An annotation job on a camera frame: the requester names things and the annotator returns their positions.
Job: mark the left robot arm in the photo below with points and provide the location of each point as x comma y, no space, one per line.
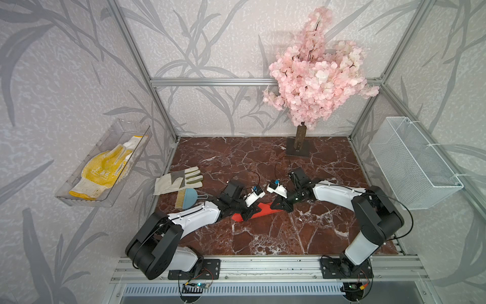
155,248

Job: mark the aluminium frame corner post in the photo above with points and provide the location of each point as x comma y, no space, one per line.
118,15

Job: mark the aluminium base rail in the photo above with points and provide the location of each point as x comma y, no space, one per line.
306,268

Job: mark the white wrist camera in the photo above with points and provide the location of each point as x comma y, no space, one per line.
256,193
276,187

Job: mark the right circuit board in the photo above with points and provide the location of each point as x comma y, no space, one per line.
354,287

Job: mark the right aluminium corner post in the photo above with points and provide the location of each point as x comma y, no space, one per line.
417,20

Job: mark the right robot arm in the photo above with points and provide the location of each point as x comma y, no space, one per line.
377,216

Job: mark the pink cherry blossom tree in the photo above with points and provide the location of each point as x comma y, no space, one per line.
314,80

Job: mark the light blue straw brush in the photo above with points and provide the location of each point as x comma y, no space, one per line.
187,198

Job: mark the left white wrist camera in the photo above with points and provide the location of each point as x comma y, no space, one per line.
256,193

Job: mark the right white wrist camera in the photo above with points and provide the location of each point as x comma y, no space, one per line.
276,187

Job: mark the clear plastic wall tray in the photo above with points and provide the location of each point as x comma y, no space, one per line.
118,133

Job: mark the white wire mesh basket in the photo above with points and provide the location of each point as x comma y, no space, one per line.
417,174

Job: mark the left circuit board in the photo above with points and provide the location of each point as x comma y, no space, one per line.
195,287

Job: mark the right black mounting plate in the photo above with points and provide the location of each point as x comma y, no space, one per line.
330,266

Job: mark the black mounting plate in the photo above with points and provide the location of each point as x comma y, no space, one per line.
208,269
330,266

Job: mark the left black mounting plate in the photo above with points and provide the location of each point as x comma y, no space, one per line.
208,269

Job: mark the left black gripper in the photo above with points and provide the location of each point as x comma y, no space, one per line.
250,211

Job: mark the circuit board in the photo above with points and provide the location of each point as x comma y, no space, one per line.
354,287
195,287

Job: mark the horizontal aluminium back bar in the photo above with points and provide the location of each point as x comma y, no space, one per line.
212,82

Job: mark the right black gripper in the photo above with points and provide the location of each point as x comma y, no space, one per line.
283,204

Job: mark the white grey work glove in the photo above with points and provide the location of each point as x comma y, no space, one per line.
189,178

